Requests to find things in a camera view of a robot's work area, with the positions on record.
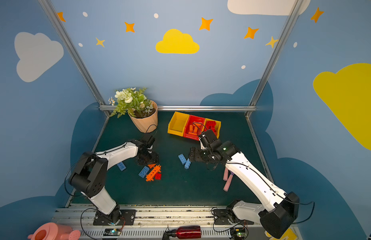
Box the long orange lego piece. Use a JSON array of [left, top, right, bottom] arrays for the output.
[[145, 165, 161, 182]]

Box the orange slope lego brick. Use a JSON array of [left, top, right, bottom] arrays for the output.
[[188, 122, 202, 136]]

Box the light blue lego brick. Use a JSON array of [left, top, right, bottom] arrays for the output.
[[178, 154, 187, 165]]

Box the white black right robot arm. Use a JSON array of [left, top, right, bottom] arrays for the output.
[[188, 130, 300, 239]]

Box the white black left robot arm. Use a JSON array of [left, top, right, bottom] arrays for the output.
[[68, 135, 158, 216]]

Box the right yellow bin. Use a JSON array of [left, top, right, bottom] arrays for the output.
[[201, 118, 221, 139]]

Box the yellow bin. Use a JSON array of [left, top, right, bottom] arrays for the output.
[[167, 112, 190, 137], [201, 118, 221, 139]]

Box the red middle bin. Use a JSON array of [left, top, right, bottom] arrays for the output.
[[183, 115, 205, 141]]

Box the peach flower pot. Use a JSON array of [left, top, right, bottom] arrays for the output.
[[129, 101, 158, 133]]

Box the left yellow bin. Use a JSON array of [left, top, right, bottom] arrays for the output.
[[167, 112, 190, 137]]

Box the green artificial plant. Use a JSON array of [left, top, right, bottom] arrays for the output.
[[108, 88, 156, 119]]

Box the left circuit board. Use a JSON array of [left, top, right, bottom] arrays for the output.
[[103, 229, 122, 237]]

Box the circuit board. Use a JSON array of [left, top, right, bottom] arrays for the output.
[[103, 229, 122, 237], [229, 228, 247, 240]]

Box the red metallic bottle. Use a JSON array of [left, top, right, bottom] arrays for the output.
[[162, 226, 201, 240]]

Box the right circuit board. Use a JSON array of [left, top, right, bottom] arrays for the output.
[[229, 228, 247, 240]]

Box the yellow glove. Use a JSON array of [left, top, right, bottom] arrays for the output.
[[264, 228, 298, 240]]

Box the pink watering can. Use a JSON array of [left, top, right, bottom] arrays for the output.
[[27, 223, 81, 240]]

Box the aluminium back rail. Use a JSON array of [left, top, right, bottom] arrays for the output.
[[99, 104, 257, 113]]

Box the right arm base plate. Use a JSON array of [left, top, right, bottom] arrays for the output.
[[211, 208, 254, 226]]

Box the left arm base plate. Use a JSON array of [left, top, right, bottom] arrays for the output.
[[93, 209, 136, 226]]

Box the aluminium front rail base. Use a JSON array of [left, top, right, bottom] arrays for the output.
[[51, 205, 303, 240]]

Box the aluminium right post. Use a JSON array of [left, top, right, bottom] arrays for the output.
[[245, 0, 304, 120]]

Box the aluminium post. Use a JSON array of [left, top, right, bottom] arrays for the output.
[[245, 0, 304, 120], [38, 0, 105, 107]]

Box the aluminium left post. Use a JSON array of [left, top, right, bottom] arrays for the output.
[[38, 0, 105, 107]]

